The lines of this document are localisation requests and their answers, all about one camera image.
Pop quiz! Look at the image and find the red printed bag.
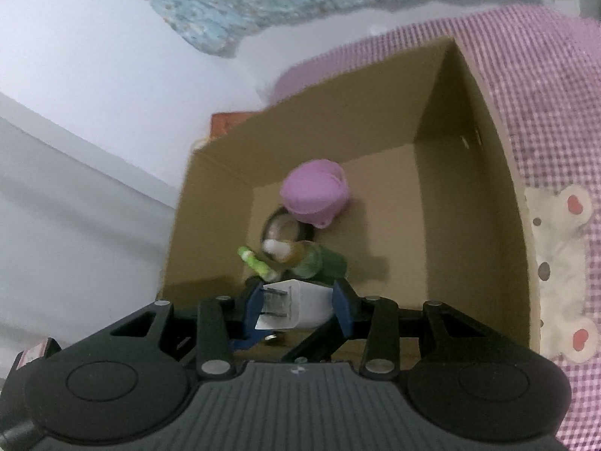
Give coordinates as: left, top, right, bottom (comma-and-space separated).
209, 112, 257, 141

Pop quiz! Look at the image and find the cardboard box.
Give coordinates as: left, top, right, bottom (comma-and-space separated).
160, 35, 541, 362

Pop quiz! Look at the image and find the black tape roll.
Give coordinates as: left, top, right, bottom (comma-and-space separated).
260, 207, 316, 252

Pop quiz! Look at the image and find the white charger plug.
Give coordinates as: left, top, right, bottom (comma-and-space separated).
255, 279, 336, 332

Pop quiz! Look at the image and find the green glue stick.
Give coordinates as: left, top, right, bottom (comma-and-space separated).
237, 245, 278, 280

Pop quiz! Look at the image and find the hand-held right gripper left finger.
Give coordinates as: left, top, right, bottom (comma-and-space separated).
110, 281, 266, 379

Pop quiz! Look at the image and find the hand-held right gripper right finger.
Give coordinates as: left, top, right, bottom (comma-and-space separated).
282, 280, 489, 379

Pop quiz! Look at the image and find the pink checked blanket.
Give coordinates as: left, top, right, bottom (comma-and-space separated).
267, 2, 601, 451

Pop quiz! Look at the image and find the green dropper bottle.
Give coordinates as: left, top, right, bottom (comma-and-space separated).
263, 239, 348, 285

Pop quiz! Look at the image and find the purple collapsible cup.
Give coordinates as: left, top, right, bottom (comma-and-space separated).
280, 160, 349, 229

